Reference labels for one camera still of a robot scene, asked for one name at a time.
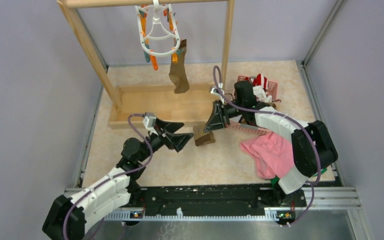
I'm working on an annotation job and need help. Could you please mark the white round clip hanger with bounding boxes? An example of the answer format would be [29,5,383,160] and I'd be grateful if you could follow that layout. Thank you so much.
[135,0,182,71]

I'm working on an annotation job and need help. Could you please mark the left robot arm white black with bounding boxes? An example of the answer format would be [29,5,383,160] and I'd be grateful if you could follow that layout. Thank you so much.
[42,112,194,240]

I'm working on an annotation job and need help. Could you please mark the green cloth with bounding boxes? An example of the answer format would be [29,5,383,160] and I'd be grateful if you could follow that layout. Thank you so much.
[270,166,318,194]

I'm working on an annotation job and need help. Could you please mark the wooden clothes rack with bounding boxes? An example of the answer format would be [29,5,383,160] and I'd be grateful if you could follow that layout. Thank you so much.
[56,0,236,130]

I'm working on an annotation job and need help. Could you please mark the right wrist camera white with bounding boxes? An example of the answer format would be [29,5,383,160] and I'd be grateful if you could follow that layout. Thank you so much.
[209,83,225,98]

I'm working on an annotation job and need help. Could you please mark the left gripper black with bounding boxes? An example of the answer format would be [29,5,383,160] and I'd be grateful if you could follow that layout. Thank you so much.
[137,118,194,162]

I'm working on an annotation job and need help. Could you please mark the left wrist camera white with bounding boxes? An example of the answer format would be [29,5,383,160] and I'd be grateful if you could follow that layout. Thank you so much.
[142,112,157,132]

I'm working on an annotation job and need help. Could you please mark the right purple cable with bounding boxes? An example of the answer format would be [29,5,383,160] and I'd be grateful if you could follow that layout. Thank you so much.
[212,65,322,227]

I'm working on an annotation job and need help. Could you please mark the pink cloth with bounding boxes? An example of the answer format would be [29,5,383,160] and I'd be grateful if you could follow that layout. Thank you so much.
[239,133,294,180]

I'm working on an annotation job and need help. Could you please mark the purple cable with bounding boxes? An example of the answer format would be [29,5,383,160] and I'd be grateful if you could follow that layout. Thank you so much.
[62,113,154,240]
[212,65,322,227]

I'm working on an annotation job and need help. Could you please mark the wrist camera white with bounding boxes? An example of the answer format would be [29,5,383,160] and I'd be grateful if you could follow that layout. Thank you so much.
[142,112,157,132]
[209,83,225,98]

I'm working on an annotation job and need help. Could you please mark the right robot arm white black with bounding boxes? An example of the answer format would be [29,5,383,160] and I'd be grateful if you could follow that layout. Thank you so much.
[204,81,339,206]

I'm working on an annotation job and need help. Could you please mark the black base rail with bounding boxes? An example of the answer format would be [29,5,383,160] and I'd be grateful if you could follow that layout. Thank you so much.
[112,181,307,226]

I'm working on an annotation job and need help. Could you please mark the brown sock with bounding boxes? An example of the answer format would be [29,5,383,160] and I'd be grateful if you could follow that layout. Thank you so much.
[192,124,216,147]
[168,39,190,94]

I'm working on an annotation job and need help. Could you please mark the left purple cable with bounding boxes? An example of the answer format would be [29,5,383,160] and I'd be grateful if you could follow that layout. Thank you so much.
[62,113,154,240]

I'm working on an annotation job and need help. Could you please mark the pink plastic basket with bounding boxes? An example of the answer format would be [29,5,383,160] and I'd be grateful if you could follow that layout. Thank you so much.
[228,76,281,136]

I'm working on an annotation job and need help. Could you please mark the red white striped sock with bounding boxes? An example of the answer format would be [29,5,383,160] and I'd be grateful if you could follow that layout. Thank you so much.
[251,73,268,90]

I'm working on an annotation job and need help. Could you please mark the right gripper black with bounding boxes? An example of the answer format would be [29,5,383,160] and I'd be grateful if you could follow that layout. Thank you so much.
[203,100,244,133]

